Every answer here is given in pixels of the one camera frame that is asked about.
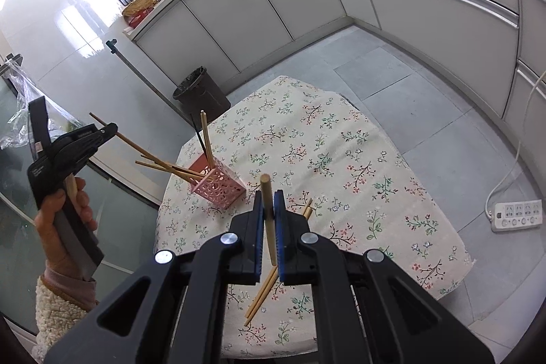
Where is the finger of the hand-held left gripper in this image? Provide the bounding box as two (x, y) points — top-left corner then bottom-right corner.
(64, 123), (119, 161)

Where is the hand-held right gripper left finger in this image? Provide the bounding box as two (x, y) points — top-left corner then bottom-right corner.
(45, 190), (265, 364)

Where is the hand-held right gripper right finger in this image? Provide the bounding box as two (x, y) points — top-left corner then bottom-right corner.
(274, 189), (495, 364)

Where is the wooden chopstick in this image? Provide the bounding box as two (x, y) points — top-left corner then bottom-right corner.
(200, 111), (216, 169)
(89, 113), (204, 179)
(135, 160), (201, 181)
(261, 174), (279, 266)

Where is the pink perforated utensil holder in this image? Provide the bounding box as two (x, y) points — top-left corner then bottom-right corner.
(189, 156), (247, 208)

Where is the row of wooden chopsticks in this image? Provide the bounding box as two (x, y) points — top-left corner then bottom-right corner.
(243, 198), (317, 327)

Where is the black chopstick with gold band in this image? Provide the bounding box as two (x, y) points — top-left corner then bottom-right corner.
(193, 124), (211, 165)

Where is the person's left forearm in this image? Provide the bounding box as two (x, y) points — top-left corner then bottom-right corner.
(35, 266), (99, 360)

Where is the person's left hand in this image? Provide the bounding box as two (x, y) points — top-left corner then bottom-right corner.
(34, 175), (98, 281)

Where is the black stand pole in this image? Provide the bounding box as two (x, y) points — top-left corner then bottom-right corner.
(106, 39), (190, 123)

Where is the crumpled clear plastic wrap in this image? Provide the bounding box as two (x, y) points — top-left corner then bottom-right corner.
(0, 61), (82, 151)

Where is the frosted glass sliding door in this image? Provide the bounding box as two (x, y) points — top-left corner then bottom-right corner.
(0, 61), (169, 335)

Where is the floral tablecloth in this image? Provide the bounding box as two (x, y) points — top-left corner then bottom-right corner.
(154, 75), (474, 360)

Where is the dark brown trash bin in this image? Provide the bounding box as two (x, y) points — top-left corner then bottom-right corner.
(173, 66), (232, 121)

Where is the woven basket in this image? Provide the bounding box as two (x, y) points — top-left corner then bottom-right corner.
(122, 0), (156, 17)

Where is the white power strip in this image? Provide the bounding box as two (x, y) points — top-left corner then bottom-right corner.
(490, 200), (544, 232)

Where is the white cabinet with metal rails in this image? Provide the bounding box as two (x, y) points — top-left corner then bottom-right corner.
(333, 0), (546, 143)

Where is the white power cable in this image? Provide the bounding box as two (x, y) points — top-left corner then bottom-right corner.
(485, 72), (546, 220)

